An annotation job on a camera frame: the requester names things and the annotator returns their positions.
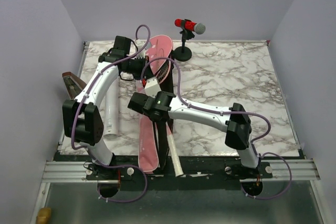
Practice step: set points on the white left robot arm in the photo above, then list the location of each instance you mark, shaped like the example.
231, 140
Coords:
81, 117

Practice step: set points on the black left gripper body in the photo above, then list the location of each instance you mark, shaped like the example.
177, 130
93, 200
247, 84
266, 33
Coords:
136, 66

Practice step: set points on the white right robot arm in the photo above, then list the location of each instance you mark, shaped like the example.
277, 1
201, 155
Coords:
234, 120

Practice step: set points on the white shuttlecock tube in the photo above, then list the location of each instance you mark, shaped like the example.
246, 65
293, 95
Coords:
111, 111

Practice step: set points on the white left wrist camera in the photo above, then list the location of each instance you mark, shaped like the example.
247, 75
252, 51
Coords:
139, 44

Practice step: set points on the pink racket bag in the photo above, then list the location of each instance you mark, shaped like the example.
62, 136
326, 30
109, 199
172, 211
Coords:
148, 159

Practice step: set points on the brown wooden metronome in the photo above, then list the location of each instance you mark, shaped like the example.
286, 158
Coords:
73, 83

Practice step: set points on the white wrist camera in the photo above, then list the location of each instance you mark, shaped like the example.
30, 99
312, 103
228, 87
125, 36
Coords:
139, 44
152, 87

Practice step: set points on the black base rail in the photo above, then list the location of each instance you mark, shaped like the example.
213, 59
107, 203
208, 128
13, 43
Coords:
200, 173

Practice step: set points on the red microphone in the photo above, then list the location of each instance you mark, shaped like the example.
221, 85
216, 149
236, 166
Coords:
186, 24

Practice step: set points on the black microphone stand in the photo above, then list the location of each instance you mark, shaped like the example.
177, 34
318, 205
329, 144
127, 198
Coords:
183, 53

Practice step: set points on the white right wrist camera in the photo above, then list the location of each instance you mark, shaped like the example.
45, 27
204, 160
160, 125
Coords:
152, 87

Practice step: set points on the yellow wooden block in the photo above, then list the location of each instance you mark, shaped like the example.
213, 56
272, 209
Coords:
43, 216

